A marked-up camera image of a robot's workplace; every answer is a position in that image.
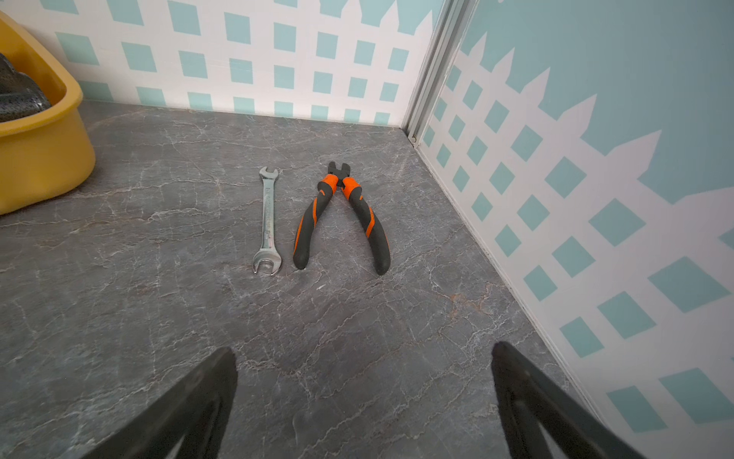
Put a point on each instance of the yellow plastic tray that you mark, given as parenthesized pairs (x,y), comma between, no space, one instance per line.
(49,153)

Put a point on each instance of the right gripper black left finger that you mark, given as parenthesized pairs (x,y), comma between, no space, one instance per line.
(191,418)

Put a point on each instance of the orange black pliers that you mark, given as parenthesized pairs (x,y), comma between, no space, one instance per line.
(339,184)

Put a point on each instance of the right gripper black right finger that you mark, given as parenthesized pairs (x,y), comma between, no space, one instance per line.
(530,404)

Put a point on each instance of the small steel wrench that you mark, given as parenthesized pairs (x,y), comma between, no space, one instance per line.
(268,253)

